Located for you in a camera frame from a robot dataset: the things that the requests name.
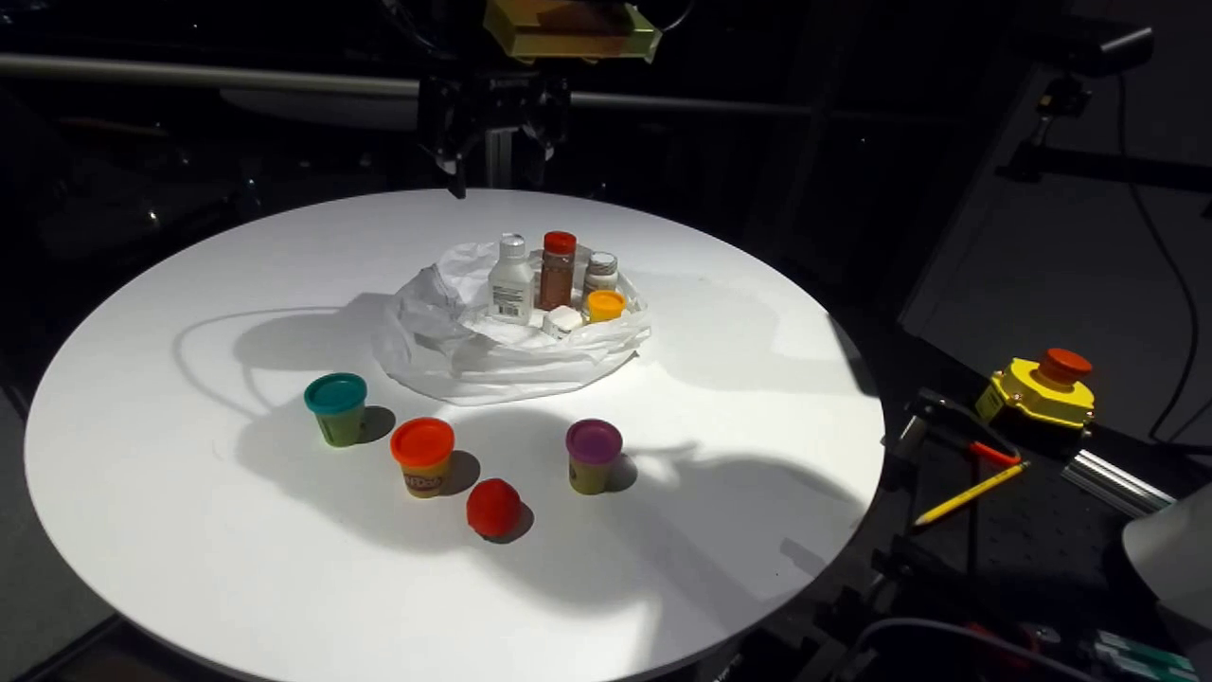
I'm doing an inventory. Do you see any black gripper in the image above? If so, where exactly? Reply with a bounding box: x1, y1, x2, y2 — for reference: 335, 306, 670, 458
414, 59, 576, 200

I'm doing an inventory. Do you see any yellow pencil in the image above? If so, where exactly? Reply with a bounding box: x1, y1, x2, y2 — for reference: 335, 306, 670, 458
911, 458, 1033, 530

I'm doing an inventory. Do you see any teal lid dough can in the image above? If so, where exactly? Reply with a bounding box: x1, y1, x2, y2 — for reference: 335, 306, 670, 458
299, 367, 372, 452

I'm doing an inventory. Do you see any grey cable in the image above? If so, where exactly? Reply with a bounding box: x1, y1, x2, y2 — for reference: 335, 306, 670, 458
849, 615, 1100, 682

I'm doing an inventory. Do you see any white rounded object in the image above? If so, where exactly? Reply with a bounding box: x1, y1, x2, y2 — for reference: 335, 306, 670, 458
1118, 481, 1212, 627

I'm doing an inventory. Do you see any crumpled clear plastic bag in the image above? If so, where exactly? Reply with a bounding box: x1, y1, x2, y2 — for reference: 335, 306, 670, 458
362, 239, 658, 407

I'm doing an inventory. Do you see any teal object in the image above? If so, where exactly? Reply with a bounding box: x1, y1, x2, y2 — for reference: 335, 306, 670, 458
1094, 627, 1201, 682

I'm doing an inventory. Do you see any purple lid dough can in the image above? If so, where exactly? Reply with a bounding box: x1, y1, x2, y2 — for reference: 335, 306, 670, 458
561, 415, 627, 497

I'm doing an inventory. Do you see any yellow lid dough can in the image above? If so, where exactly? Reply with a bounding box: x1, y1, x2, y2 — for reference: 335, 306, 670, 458
578, 285, 632, 327

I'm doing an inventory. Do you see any grey vertical window post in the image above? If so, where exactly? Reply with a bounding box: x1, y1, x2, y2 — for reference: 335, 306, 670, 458
478, 116, 521, 192

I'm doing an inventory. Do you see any clear bottle white cap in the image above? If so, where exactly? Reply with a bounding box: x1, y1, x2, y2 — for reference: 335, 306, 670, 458
487, 228, 542, 327

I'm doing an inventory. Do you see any yellow emergency stop button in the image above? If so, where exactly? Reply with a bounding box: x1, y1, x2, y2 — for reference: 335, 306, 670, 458
972, 343, 1098, 433

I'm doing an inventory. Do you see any brown spice bottle red cap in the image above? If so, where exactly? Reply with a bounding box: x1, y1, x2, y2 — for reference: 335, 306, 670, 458
533, 228, 583, 313

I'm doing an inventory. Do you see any red lid dough can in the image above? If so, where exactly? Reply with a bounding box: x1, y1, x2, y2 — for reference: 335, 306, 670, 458
462, 474, 527, 545

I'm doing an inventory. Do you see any red handled tool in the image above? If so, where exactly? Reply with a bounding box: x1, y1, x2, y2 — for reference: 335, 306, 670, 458
967, 435, 1025, 474

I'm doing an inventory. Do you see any orange lid dough can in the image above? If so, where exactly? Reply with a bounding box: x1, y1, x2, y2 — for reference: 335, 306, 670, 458
387, 411, 459, 501

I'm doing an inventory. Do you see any small white pill bottle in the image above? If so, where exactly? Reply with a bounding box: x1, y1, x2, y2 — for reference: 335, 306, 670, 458
578, 250, 626, 306

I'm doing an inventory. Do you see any yellow-green wrist camera box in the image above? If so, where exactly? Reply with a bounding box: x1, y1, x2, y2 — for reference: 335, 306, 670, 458
485, 0, 666, 68

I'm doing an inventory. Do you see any aluminium profile rail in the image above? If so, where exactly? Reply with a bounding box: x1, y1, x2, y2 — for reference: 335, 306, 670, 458
1062, 445, 1186, 516

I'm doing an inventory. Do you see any dark camera on stand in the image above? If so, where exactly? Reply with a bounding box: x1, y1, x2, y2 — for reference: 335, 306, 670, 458
996, 3, 1160, 183

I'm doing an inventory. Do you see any thin black hanging cable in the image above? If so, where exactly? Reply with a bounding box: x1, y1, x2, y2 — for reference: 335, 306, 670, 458
1112, 73, 1203, 438

